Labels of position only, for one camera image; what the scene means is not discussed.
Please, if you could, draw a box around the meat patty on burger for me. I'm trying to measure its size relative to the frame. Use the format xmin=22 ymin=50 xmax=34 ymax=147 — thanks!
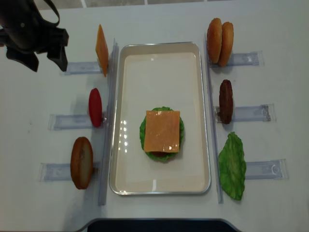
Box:
xmin=152 ymin=152 xmax=169 ymax=157

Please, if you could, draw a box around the clear tomato holder rail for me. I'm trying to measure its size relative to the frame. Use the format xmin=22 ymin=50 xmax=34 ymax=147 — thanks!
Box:
xmin=48 ymin=115 xmax=94 ymax=131

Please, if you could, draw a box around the long clear left rail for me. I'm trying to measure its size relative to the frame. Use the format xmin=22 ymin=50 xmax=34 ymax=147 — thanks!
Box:
xmin=98 ymin=40 xmax=119 ymax=206

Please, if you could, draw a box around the clear left bun holder rail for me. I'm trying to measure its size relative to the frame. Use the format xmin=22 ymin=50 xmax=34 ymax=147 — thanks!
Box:
xmin=39 ymin=161 xmax=101 ymax=182

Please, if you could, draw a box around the green lettuce leaf upright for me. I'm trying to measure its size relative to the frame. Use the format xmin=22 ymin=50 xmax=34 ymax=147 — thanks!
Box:
xmin=218 ymin=131 xmax=247 ymax=201

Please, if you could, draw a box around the sesame bun top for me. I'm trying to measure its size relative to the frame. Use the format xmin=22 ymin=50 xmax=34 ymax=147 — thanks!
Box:
xmin=207 ymin=18 xmax=222 ymax=63

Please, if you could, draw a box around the upright cheese slice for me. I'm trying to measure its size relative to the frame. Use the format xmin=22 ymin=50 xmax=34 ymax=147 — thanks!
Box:
xmin=95 ymin=24 xmax=109 ymax=77

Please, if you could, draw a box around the clear lettuce holder rail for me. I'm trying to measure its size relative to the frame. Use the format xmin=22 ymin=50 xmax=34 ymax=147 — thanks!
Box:
xmin=245 ymin=159 xmax=289 ymax=180

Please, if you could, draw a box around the long clear right rail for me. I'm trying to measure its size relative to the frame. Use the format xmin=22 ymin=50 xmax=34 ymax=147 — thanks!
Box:
xmin=204 ymin=33 xmax=224 ymax=204

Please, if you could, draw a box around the orange cheese slice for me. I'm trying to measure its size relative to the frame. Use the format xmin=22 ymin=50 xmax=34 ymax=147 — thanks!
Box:
xmin=143 ymin=110 xmax=180 ymax=153

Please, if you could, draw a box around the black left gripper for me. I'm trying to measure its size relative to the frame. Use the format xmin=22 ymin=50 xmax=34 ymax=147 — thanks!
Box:
xmin=0 ymin=0 xmax=69 ymax=72

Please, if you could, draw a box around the clear cheese holder rail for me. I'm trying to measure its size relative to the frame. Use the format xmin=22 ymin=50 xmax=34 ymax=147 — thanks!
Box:
xmin=60 ymin=61 xmax=102 ymax=75

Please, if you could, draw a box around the brown bun slice left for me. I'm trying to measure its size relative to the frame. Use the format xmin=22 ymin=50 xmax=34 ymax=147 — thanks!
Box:
xmin=70 ymin=137 xmax=93 ymax=189

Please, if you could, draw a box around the clear bun holder rail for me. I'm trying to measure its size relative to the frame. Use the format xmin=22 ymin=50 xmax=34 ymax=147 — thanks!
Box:
xmin=226 ymin=51 xmax=265 ymax=67
xmin=39 ymin=161 xmax=101 ymax=182

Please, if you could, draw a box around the long clear rail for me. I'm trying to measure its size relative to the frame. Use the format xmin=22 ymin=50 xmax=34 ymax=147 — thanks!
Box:
xmin=204 ymin=33 xmax=224 ymax=204
xmin=98 ymin=40 xmax=119 ymax=206

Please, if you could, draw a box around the lettuce on burger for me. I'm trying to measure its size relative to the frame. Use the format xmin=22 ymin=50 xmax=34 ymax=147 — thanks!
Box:
xmin=140 ymin=106 xmax=184 ymax=162

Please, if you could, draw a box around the brown meat patty upright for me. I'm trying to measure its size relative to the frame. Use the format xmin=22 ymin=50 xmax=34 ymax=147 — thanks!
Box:
xmin=219 ymin=79 xmax=234 ymax=124

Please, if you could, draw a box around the clear patty holder rail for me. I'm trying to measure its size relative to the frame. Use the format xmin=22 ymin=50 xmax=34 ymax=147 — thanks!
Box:
xmin=231 ymin=104 xmax=277 ymax=122

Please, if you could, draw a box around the red tomato slice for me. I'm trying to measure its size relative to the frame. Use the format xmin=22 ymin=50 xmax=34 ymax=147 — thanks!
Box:
xmin=88 ymin=88 xmax=102 ymax=128

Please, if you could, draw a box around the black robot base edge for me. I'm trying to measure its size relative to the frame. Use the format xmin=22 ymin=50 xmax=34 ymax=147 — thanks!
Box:
xmin=80 ymin=218 xmax=239 ymax=232

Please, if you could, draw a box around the white metal tray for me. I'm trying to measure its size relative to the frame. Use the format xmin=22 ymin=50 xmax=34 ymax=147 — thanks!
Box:
xmin=109 ymin=42 xmax=211 ymax=195

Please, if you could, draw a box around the plain bun slice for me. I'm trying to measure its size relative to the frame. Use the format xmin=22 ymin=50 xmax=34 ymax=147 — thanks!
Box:
xmin=218 ymin=22 xmax=234 ymax=67

